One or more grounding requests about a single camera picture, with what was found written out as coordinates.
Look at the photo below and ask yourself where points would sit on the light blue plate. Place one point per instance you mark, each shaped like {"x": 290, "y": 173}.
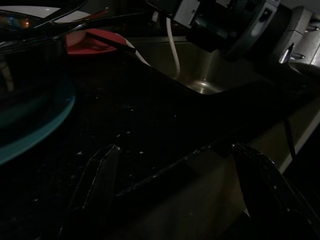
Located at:
{"x": 50, "y": 120}

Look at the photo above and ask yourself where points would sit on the pink plate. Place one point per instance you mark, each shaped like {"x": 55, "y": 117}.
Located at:
{"x": 100, "y": 48}

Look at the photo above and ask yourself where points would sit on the black chopstick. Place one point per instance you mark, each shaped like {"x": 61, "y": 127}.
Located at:
{"x": 112, "y": 43}

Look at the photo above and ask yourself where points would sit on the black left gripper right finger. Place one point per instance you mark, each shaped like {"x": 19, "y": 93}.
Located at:
{"x": 270, "y": 200}

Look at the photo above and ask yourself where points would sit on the white bowl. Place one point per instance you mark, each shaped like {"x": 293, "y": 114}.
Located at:
{"x": 72, "y": 17}

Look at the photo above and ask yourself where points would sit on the grey-brown cabinet door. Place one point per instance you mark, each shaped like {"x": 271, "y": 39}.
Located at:
{"x": 200, "y": 195}

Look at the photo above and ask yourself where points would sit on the stainless steel sink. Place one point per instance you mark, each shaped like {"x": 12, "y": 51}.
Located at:
{"x": 212, "y": 70}

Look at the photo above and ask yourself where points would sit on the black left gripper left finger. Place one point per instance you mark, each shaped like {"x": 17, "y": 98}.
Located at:
{"x": 100, "y": 180}

